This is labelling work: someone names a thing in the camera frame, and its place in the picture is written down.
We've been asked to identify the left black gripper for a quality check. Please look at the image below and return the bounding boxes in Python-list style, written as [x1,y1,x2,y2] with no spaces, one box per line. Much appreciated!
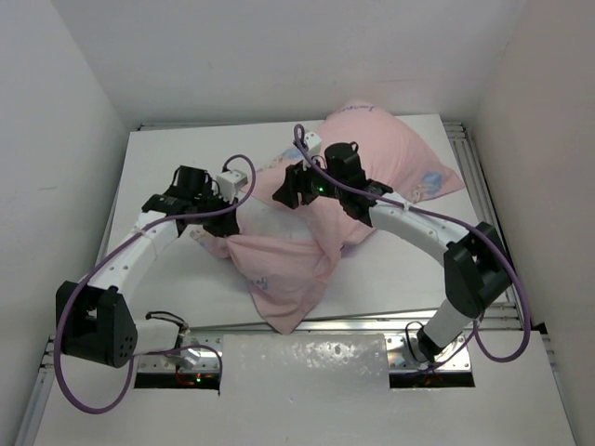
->
[192,189,239,238]

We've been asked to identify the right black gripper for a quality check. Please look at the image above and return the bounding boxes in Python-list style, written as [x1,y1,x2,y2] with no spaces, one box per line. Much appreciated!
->
[273,152,345,208]

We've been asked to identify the pink printed pillowcase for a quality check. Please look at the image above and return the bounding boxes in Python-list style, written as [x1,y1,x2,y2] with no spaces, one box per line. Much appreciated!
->
[191,100,464,335]

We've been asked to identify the white pillow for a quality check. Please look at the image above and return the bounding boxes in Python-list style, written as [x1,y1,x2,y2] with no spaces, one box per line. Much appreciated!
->
[236,198,313,242]

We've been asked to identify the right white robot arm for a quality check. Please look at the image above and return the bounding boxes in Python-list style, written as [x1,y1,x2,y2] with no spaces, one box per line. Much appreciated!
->
[272,140,517,361]

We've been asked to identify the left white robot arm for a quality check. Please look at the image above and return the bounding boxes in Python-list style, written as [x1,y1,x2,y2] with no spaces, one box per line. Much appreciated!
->
[56,165,248,368]

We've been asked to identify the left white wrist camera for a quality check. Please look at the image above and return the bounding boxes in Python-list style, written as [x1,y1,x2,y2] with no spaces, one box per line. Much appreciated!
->
[216,170,248,201]

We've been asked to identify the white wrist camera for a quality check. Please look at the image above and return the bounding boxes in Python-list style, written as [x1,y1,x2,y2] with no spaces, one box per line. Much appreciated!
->
[297,131,322,171]
[216,170,248,201]

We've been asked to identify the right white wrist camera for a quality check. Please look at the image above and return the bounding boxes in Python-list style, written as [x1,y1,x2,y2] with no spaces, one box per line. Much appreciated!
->
[297,131,322,171]

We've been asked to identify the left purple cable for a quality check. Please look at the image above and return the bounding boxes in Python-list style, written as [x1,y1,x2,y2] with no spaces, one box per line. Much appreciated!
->
[53,154,258,414]

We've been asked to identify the purple cable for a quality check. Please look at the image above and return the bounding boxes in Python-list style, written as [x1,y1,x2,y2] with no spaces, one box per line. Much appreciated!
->
[53,154,258,414]
[292,123,532,373]

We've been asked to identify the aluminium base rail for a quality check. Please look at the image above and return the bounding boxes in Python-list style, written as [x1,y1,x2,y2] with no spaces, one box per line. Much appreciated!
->
[139,311,472,383]

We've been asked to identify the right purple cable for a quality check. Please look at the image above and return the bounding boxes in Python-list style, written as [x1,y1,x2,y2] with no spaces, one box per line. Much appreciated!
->
[292,123,532,373]

